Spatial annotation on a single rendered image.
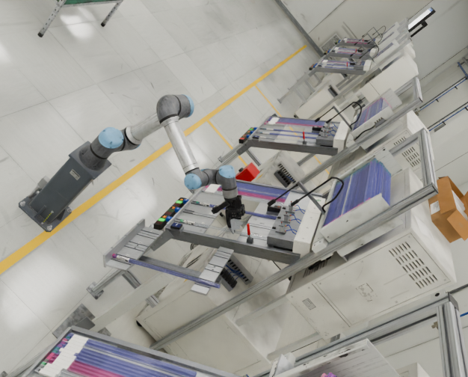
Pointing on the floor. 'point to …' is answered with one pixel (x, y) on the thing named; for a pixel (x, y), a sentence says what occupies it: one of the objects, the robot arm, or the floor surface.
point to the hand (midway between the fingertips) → (232, 230)
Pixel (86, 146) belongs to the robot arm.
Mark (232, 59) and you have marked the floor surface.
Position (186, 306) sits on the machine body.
